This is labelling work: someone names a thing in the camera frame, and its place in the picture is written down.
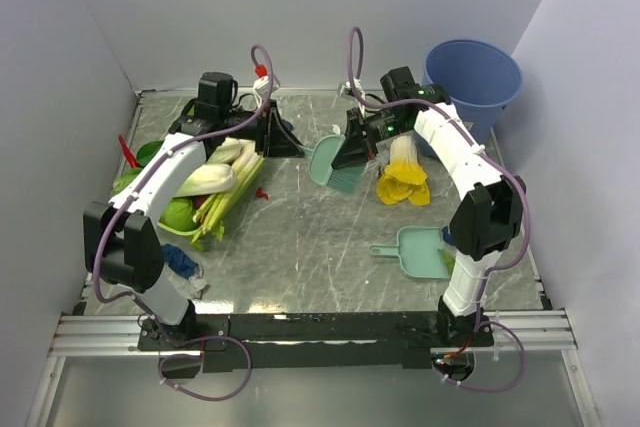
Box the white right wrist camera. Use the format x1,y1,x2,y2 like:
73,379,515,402
337,78,366,102

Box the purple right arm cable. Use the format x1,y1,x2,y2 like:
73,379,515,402
346,26,529,392

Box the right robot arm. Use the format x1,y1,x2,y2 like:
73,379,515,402
331,67,530,346

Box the teal dustpan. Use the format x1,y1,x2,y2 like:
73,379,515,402
368,226,450,280

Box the blue plastic bucket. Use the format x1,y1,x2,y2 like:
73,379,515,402
423,39,523,143

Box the green paper scrap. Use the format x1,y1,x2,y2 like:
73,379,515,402
439,249,455,277

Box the teal hand brush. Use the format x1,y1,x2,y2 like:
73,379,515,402
305,134,366,195

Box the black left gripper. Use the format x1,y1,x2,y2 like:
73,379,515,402
221,100,305,159

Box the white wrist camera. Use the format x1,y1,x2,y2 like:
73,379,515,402
337,78,366,102
252,64,280,107

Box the aluminium frame rail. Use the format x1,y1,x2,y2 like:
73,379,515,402
49,310,577,357

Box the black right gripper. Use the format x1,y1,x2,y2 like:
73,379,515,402
331,107,410,170

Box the green plastic basket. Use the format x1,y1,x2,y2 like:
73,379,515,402
157,156,266,237

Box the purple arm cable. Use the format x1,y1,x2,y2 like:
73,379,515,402
346,26,529,392
92,44,275,401

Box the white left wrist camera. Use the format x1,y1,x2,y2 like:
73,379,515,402
252,64,280,107

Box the green bok choy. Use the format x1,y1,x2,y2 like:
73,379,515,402
111,167,142,196

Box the red chili pepper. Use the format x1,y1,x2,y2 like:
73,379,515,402
118,135,140,168

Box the green napa cabbage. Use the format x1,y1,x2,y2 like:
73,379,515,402
174,138,261,198

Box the dark green leaf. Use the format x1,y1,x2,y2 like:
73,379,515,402
135,140,163,168

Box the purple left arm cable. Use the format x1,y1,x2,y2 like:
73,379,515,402
92,44,275,401

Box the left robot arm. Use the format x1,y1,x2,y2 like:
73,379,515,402
83,64,304,349

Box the white scrap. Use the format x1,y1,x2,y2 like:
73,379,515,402
188,270,208,297

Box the small red paper scrap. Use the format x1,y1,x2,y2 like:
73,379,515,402
255,187,269,200

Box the celery stalks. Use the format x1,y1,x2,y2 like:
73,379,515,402
191,154,264,251

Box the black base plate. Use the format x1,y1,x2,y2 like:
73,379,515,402
138,311,494,373

